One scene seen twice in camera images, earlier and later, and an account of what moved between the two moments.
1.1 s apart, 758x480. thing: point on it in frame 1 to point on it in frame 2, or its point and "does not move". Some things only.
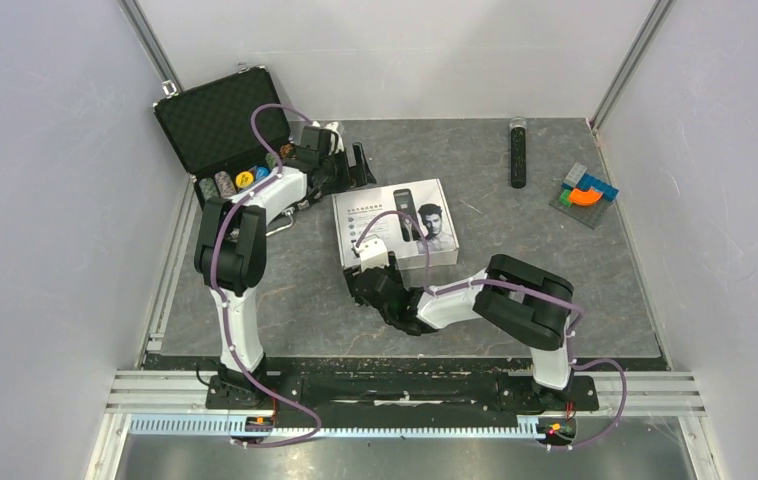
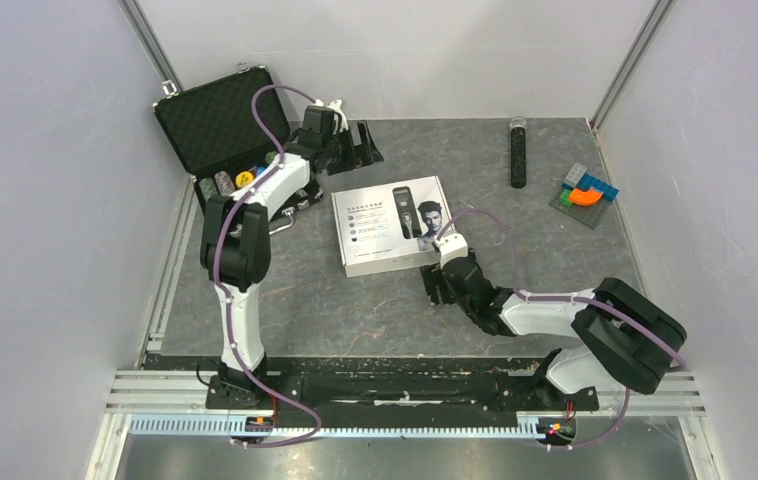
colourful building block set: (583, 197) does not move
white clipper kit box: (424, 201) does not move
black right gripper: (351, 273) to (432, 277)
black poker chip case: (211, 128) does not move
